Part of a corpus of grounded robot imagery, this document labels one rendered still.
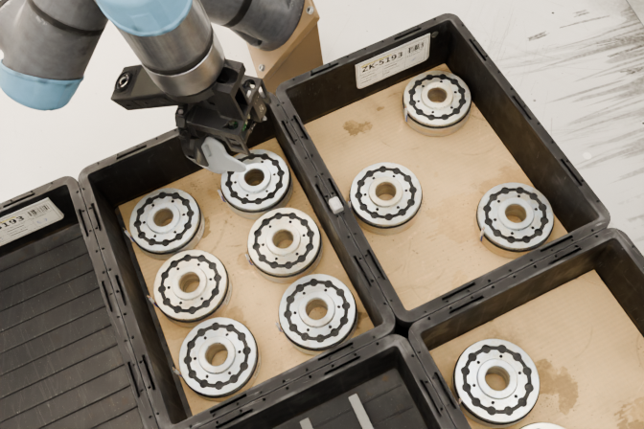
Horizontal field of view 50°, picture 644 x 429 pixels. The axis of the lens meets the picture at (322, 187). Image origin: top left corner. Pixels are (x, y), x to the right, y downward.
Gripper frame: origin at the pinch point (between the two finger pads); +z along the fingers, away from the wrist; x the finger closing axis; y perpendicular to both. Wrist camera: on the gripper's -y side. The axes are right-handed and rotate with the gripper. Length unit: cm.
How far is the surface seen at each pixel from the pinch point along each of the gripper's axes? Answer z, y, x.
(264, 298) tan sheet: 15.4, 7.5, -14.5
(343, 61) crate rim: 9.9, 7.9, 20.9
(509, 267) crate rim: 6.9, 37.6, -3.2
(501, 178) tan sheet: 19.0, 33.9, 13.0
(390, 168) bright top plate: 15.3, 18.5, 8.8
